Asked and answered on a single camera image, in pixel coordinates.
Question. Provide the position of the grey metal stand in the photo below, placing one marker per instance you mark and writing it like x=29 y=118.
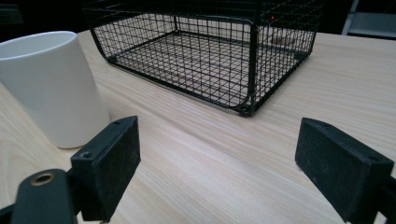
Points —
x=370 y=20

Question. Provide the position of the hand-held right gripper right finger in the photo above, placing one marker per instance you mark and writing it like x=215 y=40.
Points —
x=337 y=169

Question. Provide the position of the white cup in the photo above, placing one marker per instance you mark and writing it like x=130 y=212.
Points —
x=53 y=90

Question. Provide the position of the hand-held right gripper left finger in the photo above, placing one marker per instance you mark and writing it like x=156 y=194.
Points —
x=107 y=168

